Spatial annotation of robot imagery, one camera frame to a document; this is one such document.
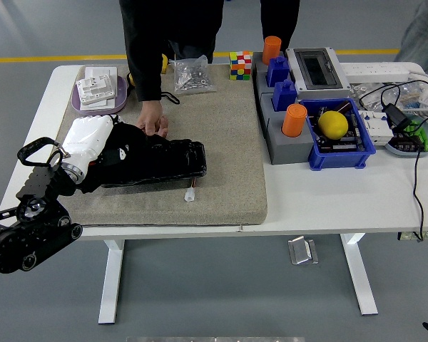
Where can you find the black rag with red patch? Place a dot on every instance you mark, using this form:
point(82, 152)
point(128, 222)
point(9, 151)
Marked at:
point(137, 144)

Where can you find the green plastic parts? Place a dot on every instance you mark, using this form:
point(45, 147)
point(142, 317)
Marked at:
point(419, 133)

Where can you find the blue plastic bin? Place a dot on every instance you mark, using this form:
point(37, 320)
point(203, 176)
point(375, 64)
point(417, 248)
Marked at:
point(339, 160)

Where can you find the grey distribution box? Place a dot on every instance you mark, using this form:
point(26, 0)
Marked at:
point(317, 69)

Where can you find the multicolour puzzle cube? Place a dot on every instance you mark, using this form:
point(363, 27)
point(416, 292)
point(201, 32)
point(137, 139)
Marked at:
point(240, 66)

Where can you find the grey-brown mat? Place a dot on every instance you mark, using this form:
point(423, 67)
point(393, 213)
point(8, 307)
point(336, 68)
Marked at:
point(217, 142)

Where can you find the under-table socket strip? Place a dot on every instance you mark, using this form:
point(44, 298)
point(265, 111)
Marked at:
point(406, 236)

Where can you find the grey shape sorter base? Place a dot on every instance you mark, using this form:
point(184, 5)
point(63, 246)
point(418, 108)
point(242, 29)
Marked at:
point(258, 75)
point(289, 149)

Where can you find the person's right hand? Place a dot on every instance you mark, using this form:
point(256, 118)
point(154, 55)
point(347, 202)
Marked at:
point(151, 115)

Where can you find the black terminal blocks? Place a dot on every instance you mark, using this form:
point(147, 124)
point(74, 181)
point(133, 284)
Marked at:
point(406, 144)

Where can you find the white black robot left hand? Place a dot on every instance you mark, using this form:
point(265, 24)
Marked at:
point(87, 137)

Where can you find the white power strip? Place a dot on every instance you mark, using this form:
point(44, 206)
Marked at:
point(374, 71)

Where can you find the steel ball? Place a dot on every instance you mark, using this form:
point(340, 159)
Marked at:
point(322, 142)

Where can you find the white switch module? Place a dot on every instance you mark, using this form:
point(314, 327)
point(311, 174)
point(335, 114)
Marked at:
point(96, 89)

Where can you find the orange cylinder block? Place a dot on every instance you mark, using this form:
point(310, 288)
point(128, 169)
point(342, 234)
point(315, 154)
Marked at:
point(294, 121)
point(272, 50)

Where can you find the clear bag of screws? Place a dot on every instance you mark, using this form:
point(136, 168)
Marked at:
point(192, 76)

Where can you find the person's right forearm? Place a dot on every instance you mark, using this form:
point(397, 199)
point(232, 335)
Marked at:
point(146, 78)

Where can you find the white switch plate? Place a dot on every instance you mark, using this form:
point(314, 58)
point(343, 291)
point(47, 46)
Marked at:
point(103, 105)
point(97, 72)

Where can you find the brown cylinder part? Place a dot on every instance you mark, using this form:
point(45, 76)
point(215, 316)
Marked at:
point(342, 106)

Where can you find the yellow ball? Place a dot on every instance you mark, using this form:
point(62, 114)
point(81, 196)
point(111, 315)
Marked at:
point(333, 124)

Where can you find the black plastic-wrapped panel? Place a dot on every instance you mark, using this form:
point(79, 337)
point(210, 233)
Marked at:
point(180, 160)

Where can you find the clear bag of parts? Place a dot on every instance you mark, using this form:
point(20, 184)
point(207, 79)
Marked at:
point(376, 93)

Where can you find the black power adapter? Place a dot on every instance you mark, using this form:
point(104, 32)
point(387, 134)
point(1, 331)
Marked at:
point(396, 115)

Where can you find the person in grey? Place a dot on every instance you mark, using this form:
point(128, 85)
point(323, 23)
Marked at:
point(424, 28)

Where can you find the white table leg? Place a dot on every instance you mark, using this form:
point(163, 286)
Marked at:
point(110, 285)
point(360, 278)

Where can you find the purple oval tray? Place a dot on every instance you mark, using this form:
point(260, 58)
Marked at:
point(121, 96)

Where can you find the white circuit breaker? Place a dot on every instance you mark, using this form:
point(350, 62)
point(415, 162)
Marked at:
point(376, 128)

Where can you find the blue square block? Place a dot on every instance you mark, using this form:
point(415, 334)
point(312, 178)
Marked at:
point(277, 73)
point(284, 96)

